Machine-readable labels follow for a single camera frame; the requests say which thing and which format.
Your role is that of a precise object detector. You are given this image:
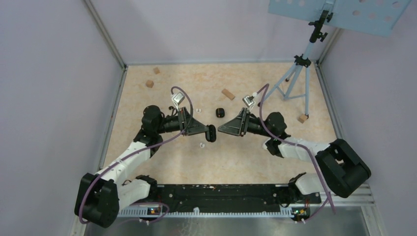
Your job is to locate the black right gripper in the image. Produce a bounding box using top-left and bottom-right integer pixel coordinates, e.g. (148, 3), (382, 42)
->
(218, 107), (274, 138)

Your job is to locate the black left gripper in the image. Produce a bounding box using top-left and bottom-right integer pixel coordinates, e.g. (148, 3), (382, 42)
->
(156, 106), (209, 136)

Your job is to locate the black oval charging case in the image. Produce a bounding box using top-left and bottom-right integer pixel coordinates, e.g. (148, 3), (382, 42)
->
(206, 124), (217, 143)

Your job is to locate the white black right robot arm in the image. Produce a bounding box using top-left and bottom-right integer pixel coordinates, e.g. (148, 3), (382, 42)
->
(217, 108), (371, 203)

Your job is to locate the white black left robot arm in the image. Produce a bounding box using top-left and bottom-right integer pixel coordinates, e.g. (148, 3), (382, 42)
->
(74, 105), (216, 228)

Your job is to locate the black case with gold band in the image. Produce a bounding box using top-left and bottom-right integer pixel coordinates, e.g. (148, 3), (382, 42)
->
(215, 108), (225, 118)

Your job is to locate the long wooden block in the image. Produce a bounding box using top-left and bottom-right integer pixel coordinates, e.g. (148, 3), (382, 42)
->
(222, 89), (235, 100)

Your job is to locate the wooden cube left side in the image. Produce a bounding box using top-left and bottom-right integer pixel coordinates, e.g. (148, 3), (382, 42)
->
(146, 80), (154, 88)

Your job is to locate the wooden block under tripod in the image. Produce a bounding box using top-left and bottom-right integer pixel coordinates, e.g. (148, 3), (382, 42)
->
(298, 114), (309, 123)

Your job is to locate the light blue tripod stand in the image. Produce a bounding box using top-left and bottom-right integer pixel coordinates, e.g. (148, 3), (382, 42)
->
(265, 10), (333, 115)

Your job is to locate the light blue perforated panel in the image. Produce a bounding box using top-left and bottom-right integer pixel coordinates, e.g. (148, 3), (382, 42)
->
(268, 0), (411, 37)

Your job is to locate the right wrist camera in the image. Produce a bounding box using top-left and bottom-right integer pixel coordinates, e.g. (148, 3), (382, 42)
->
(242, 95), (256, 112)

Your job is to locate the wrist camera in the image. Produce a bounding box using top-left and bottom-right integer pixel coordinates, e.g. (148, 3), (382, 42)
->
(242, 95), (256, 112)
(171, 92), (185, 110)

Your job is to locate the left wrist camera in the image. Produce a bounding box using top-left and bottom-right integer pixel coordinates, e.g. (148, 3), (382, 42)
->
(171, 92), (185, 110)

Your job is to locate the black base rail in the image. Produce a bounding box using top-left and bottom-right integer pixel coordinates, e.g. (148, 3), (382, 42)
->
(138, 184), (322, 213)

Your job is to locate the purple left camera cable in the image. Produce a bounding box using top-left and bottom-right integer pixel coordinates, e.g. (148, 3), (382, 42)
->
(78, 86), (194, 225)

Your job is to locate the purple camera cable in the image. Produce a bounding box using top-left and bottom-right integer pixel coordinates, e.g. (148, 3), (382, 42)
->
(78, 86), (194, 225)
(254, 84), (336, 216)

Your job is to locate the white slotted cable duct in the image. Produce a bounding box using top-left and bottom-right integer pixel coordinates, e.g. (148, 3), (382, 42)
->
(118, 206), (294, 219)

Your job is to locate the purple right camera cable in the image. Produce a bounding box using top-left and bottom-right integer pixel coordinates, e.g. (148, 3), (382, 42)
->
(254, 84), (336, 216)

